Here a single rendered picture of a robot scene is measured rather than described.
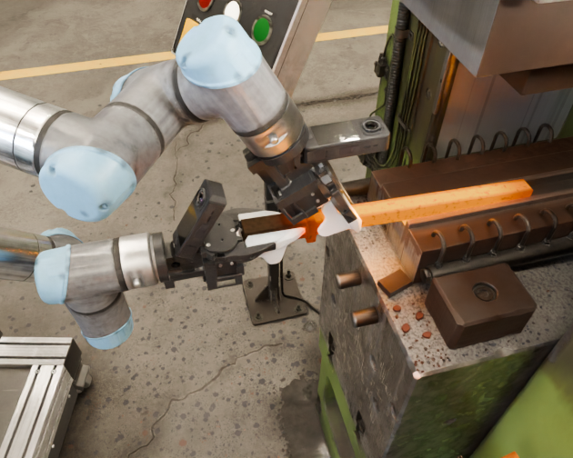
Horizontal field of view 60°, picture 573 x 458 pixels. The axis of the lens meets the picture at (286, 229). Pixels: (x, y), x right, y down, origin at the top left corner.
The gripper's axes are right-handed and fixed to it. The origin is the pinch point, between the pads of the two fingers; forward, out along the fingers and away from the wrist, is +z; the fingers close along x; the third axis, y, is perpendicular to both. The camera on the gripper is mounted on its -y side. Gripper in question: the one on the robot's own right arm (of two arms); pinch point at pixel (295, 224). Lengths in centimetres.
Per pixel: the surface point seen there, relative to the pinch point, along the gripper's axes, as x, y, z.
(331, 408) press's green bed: -7, 86, 15
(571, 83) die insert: 4.0, -20.5, 33.3
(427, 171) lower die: -10.0, 3.3, 26.4
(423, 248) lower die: 7.0, 2.4, 17.5
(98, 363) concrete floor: -48, 102, -53
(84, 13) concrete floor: -330, 100, -62
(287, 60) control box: -40.0, -3.8, 9.3
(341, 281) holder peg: 1.8, 13.7, 7.9
